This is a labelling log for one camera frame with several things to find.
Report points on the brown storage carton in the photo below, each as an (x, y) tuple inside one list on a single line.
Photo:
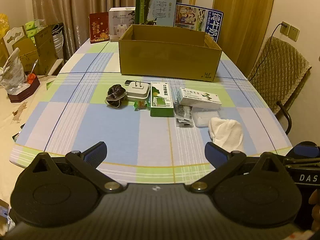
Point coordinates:
[(37, 50)]

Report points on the blue milk carton box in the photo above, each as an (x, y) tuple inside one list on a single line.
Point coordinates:
[(192, 17)]

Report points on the beige curtain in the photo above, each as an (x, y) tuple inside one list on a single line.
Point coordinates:
[(75, 0)]

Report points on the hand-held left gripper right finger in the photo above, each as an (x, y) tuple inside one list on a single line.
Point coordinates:
[(215, 153)]

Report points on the clear printed sachet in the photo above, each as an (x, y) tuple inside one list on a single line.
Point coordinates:
[(184, 116)]

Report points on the green tissue packs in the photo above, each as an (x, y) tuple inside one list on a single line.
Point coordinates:
[(33, 28)]

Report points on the charger plug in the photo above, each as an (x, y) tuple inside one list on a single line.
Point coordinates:
[(284, 25)]

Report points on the dark velvet scrunchie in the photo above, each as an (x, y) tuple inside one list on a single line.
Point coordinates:
[(115, 95)]

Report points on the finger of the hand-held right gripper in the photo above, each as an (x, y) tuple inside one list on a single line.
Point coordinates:
[(302, 163), (306, 151)]

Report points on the person's right hand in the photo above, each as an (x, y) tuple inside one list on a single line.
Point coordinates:
[(315, 200)]

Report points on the white cloth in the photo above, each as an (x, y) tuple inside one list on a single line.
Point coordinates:
[(227, 132)]

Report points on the black lighter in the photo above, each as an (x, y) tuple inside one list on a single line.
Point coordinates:
[(129, 83)]

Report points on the chair with quilted cover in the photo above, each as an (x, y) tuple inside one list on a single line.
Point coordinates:
[(277, 72)]

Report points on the yellow bag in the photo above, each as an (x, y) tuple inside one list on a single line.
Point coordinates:
[(3, 23)]

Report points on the red gift box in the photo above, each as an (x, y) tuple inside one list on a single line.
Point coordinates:
[(98, 27)]

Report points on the clear plastic packet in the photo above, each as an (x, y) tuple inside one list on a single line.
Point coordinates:
[(203, 118)]

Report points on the white ointment box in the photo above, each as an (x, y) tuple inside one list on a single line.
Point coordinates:
[(197, 97)]

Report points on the green candy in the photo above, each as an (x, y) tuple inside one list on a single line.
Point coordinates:
[(141, 105)]

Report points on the white chair back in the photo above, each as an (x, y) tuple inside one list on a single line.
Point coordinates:
[(12, 38)]

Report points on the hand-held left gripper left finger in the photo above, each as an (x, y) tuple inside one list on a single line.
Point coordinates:
[(96, 152)]

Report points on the green milk carton box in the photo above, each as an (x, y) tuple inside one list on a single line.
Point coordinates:
[(160, 10)]

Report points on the wall socket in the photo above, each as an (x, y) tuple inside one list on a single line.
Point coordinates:
[(291, 32)]

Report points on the plaid tablecloth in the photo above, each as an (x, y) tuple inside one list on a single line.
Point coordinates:
[(75, 130)]

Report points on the brown cardboard box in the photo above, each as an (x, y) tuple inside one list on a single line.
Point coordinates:
[(167, 60)]

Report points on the white power adapter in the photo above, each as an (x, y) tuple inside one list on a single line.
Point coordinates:
[(138, 92)]

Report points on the white appliance box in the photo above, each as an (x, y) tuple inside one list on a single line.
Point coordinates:
[(120, 25)]

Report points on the green spray medicine box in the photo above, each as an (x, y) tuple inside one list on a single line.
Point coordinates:
[(162, 100)]

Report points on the dark red tray box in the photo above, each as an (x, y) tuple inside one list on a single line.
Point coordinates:
[(23, 92)]

